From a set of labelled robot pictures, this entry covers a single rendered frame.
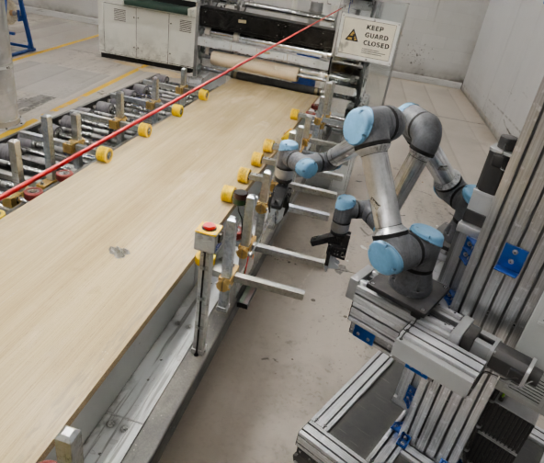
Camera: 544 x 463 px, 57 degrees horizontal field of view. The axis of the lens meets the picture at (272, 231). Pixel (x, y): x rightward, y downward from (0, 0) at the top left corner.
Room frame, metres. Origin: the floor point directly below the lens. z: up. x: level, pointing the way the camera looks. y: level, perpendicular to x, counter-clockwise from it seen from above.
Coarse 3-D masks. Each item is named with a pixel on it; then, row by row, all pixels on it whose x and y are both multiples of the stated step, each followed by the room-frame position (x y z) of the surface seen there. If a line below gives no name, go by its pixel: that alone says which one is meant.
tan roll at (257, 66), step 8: (208, 56) 4.59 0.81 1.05; (216, 56) 4.54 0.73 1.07; (224, 56) 4.54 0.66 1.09; (232, 56) 4.54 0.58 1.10; (240, 56) 4.54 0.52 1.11; (216, 64) 4.55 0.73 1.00; (224, 64) 4.53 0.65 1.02; (232, 64) 4.51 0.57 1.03; (248, 64) 4.48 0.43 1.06; (256, 64) 4.47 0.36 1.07; (264, 64) 4.47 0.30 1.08; (272, 64) 4.47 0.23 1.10; (280, 64) 4.47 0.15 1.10; (248, 72) 4.52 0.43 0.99; (256, 72) 4.48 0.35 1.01; (264, 72) 4.46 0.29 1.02; (272, 72) 4.44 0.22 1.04; (280, 72) 4.43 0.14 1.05; (288, 72) 4.42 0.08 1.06; (296, 72) 4.41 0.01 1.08; (296, 80) 4.42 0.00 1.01; (320, 80) 4.41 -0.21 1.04
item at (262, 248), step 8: (240, 240) 1.88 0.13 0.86; (256, 248) 1.85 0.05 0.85; (264, 248) 1.85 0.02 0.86; (272, 248) 1.85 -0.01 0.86; (280, 256) 1.83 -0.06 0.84; (288, 256) 1.83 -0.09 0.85; (296, 256) 1.82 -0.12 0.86; (304, 256) 1.83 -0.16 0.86; (304, 264) 1.81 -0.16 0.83; (312, 264) 1.81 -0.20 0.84; (320, 264) 1.80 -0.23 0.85
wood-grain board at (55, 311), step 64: (192, 128) 3.10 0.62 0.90; (256, 128) 3.30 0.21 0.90; (64, 192) 1.98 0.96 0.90; (128, 192) 2.08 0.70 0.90; (192, 192) 2.19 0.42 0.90; (0, 256) 1.44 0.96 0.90; (64, 256) 1.50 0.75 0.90; (128, 256) 1.56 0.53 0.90; (192, 256) 1.63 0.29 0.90; (0, 320) 1.13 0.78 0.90; (64, 320) 1.17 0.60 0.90; (128, 320) 1.22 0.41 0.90; (0, 384) 0.89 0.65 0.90; (64, 384) 0.93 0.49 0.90; (0, 448) 0.71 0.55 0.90
